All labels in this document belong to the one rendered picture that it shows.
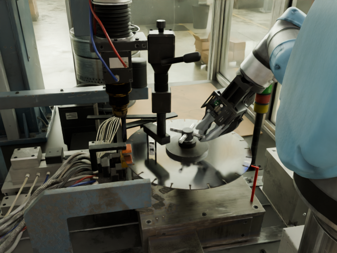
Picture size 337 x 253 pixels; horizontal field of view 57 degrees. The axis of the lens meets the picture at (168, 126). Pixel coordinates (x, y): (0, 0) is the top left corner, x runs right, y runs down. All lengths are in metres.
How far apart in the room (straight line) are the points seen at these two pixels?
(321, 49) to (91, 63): 1.23
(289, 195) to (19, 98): 0.77
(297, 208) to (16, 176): 0.77
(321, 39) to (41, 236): 0.63
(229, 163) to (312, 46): 0.60
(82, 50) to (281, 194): 0.93
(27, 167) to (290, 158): 0.86
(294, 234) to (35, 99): 0.74
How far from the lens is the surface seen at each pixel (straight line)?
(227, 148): 0.83
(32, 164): 0.97
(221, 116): 0.69
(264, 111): 0.99
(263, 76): 0.66
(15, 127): 1.31
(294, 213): 0.89
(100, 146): 0.78
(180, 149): 0.79
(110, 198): 0.64
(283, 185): 0.90
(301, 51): 0.21
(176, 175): 0.72
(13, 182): 1.01
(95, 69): 1.37
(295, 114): 0.19
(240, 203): 0.82
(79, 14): 0.79
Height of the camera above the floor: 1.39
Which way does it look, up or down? 28 degrees down
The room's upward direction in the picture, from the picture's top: 1 degrees clockwise
